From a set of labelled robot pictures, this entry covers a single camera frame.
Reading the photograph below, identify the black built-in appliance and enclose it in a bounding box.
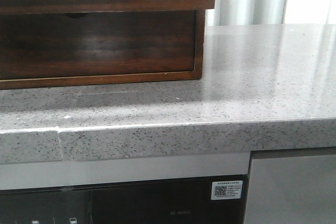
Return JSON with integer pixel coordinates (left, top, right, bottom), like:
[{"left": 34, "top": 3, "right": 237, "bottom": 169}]
[{"left": 1, "top": 175, "right": 248, "bottom": 223}]

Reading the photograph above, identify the grey cabinet door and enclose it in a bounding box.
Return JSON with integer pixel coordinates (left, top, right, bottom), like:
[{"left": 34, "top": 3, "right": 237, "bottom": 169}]
[{"left": 245, "top": 155, "right": 335, "bottom": 223}]

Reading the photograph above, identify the dark wooden drawer cabinet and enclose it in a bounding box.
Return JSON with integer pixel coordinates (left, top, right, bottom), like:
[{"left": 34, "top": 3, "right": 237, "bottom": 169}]
[{"left": 0, "top": 9, "right": 207, "bottom": 90}]

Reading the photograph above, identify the white QR code sticker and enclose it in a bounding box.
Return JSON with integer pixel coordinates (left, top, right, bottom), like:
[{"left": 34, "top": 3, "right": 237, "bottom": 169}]
[{"left": 211, "top": 180, "right": 244, "bottom": 200}]

